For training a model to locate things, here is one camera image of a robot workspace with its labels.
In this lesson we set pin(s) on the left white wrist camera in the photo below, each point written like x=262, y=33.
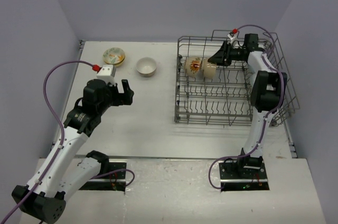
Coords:
x=107, y=74

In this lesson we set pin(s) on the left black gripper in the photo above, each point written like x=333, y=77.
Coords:
x=125, y=98

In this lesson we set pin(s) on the grey wire dish rack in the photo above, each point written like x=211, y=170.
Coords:
x=221, y=100

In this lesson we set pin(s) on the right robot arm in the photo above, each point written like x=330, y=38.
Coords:
x=267, y=96

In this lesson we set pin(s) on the beige bowl white flower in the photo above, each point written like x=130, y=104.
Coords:
x=208, y=69

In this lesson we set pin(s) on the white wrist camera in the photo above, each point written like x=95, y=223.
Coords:
x=107, y=74
x=232, y=36

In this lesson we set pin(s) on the white bowl green leaves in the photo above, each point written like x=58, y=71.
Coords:
x=113, y=52

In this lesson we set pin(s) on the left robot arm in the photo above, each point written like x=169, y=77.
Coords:
x=46, y=194

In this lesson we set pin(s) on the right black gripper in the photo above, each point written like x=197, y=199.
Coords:
x=219, y=58

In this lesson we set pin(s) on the beige bowl brown pattern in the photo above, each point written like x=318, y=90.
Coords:
x=146, y=67

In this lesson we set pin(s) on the yellow patterned bowl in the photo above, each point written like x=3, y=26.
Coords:
x=116, y=61

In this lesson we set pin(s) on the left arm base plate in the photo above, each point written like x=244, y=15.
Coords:
x=112, y=182

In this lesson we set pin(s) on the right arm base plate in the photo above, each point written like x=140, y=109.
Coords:
x=243, y=174

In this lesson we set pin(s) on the beige bowl orange flower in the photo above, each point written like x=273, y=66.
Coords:
x=192, y=66

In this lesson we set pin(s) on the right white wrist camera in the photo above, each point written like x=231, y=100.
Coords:
x=232, y=36

